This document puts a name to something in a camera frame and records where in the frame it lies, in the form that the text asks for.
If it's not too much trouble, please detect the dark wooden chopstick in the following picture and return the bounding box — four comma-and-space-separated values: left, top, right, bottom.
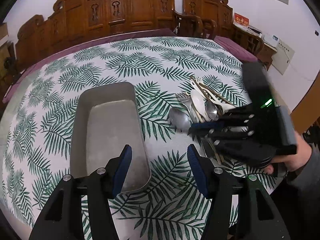
190, 76, 235, 106

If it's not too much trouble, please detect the carved wooden armchair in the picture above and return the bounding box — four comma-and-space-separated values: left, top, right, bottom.
183, 0, 264, 56

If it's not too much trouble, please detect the wooden side table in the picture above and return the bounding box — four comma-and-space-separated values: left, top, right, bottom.
254, 37, 277, 70

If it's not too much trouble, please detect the person's right hand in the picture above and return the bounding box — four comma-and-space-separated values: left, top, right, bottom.
264, 131, 312, 174

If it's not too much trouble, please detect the white plastic rice spoon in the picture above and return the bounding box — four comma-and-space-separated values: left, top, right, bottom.
190, 89, 211, 122

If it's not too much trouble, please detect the small steel spoon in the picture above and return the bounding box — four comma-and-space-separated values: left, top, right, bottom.
205, 100, 223, 121

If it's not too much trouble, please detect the red card box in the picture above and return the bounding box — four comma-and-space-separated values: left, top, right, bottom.
233, 12, 249, 28

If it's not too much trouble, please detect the carved wooden sofa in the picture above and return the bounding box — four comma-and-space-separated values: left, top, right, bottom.
15, 0, 203, 68

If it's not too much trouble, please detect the palm leaf tablecloth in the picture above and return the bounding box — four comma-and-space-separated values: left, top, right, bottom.
1, 37, 249, 239

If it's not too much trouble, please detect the grey metal tray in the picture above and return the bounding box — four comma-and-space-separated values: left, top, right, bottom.
70, 82, 151, 193

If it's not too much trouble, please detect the white wall panel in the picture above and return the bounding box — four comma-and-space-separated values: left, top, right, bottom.
272, 40, 295, 75

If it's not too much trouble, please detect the steel fork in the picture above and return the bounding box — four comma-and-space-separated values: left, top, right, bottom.
175, 93, 197, 122

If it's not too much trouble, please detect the purple armchair cushion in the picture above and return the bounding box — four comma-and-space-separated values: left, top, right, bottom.
214, 36, 258, 62

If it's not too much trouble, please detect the large steel spoon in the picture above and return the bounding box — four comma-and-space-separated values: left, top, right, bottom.
168, 107, 197, 134

